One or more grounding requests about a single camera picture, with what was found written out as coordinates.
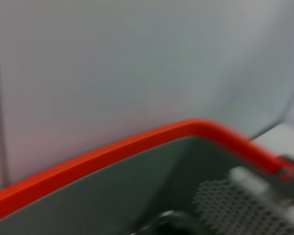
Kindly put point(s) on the grey-green perforated storage bin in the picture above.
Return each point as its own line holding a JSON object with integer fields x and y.
{"x": 112, "y": 195}

